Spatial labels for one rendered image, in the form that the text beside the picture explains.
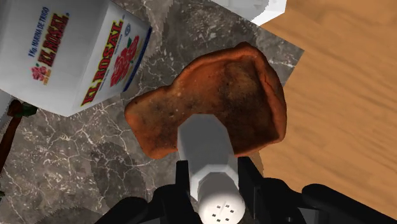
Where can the white flour package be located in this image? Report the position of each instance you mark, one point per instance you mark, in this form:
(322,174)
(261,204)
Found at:
(62,52)

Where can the dark red bottle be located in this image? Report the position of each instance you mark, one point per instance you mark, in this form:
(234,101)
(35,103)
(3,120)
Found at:
(9,130)

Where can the white box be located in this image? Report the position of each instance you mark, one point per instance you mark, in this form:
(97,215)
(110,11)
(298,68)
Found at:
(254,7)

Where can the white salt shaker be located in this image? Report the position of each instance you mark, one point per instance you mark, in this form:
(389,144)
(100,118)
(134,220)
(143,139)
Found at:
(208,161)

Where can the brown toast slice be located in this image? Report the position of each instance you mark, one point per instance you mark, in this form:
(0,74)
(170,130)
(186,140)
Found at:
(223,90)

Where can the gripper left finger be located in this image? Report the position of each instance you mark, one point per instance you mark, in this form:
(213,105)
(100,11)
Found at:
(169,201)

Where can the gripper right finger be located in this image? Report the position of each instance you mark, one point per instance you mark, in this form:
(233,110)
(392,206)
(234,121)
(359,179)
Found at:
(279,198)

